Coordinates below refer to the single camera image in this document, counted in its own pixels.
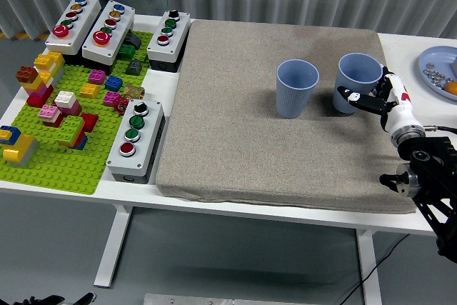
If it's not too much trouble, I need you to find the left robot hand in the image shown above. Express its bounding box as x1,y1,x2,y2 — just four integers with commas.
1,292,97,305

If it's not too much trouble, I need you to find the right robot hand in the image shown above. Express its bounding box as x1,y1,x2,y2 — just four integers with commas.
337,65,424,138

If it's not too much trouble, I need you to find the blue ribbed cup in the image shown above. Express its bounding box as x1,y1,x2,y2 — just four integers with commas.
276,59,320,119
331,53,383,116

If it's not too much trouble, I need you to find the blue plate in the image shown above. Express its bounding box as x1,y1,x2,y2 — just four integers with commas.
418,45,457,101

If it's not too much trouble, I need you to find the white table leg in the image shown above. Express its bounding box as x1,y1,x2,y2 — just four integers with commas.
93,204,134,289
355,228,383,305

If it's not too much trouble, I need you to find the green brick baseplate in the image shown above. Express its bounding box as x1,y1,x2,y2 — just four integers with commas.
0,29,155,196

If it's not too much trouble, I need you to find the blue yellow grey brick stack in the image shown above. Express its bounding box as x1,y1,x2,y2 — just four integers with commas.
0,125,39,168

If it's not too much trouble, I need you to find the grey-brown mat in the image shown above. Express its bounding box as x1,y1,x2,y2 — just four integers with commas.
156,19,424,215

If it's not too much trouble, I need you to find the green topped brick stack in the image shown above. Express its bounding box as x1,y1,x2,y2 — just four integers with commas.
55,114,89,151

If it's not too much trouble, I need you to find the four-button control box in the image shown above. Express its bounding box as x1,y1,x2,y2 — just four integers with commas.
106,99,167,185
146,9,191,73

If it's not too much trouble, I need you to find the red toy brick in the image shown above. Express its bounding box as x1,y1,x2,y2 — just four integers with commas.
80,112,100,133

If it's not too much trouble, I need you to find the pink and red brick stack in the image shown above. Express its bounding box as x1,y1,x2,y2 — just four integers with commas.
38,104,64,128

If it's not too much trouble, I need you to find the white and pink brick stack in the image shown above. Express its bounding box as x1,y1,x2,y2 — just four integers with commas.
54,90,83,116

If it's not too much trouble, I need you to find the magenta toy brick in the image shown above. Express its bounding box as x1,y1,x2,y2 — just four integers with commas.
88,69,107,86
102,91,121,107

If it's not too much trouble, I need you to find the yellow toy brick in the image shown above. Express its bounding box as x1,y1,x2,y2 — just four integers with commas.
79,82,100,99

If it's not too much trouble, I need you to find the multicolour brick tower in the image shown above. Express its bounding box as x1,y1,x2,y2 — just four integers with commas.
15,51,66,108

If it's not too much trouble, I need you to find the blue toy brick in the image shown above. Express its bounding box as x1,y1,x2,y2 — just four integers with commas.
104,74,124,92

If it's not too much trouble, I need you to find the grey sloped toy brick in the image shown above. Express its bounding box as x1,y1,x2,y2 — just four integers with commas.
124,32,143,49
125,58,144,76

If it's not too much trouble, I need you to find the green toy brick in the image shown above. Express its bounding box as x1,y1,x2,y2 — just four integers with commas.
119,43,136,61

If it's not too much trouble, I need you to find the five-button control box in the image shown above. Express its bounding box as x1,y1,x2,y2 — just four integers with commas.
44,0,104,66
81,0,136,76

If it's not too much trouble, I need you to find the black floor cable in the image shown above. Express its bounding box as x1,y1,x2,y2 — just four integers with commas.
338,233,411,305

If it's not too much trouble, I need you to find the brass valve with red handle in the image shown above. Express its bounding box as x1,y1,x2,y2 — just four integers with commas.
113,83,146,116

